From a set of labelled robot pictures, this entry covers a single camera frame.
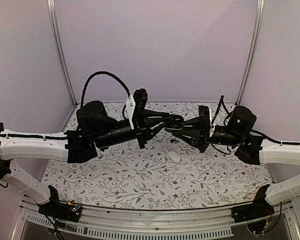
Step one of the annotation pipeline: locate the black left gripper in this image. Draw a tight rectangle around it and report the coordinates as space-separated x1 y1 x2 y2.
93 110 172 150

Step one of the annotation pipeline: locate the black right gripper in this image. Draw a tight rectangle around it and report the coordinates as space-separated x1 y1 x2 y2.
172 117 243 154

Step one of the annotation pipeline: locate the black earbuds charging case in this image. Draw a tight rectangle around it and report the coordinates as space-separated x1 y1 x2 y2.
164 114 184 132

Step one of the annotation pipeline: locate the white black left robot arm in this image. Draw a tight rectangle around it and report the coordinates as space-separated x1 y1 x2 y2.
0 100 173 217

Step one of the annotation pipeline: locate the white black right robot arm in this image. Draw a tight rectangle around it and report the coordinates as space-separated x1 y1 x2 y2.
166 105 300 166

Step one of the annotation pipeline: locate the white earbuds charging case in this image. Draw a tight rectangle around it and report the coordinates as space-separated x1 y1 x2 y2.
168 152 181 163

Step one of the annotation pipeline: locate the floral patterned table mat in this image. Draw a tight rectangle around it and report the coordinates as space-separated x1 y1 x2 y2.
40 101 274 210

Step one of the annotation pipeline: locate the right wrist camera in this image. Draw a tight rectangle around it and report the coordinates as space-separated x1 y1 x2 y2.
198 105 216 137

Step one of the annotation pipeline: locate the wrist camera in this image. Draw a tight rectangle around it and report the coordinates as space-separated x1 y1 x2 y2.
123 88 148 130
198 105 216 137

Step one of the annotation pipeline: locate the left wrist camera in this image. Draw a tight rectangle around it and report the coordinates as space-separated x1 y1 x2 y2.
123 88 148 130

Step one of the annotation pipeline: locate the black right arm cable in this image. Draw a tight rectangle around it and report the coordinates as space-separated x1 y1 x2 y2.
211 94 232 126

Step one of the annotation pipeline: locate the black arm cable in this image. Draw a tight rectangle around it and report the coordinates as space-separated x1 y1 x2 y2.
211 94 232 126
81 71 131 107

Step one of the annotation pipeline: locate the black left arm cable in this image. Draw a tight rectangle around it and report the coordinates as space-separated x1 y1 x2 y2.
81 71 131 107

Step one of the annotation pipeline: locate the front aluminium frame rail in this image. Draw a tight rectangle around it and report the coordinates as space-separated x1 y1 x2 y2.
11 193 300 240

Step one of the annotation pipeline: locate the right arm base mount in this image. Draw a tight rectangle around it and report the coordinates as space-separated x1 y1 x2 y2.
231 184 275 223

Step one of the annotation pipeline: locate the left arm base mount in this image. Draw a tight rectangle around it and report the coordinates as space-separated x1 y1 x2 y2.
37 185 82 223

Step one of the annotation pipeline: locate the right aluminium corner post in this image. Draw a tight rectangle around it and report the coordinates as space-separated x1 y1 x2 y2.
235 0 265 106

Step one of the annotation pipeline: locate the aluminium corner post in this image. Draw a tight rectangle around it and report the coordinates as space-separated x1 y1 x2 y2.
235 0 265 106
46 0 77 107

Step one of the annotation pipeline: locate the left aluminium corner post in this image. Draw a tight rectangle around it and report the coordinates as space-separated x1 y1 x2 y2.
46 0 77 107

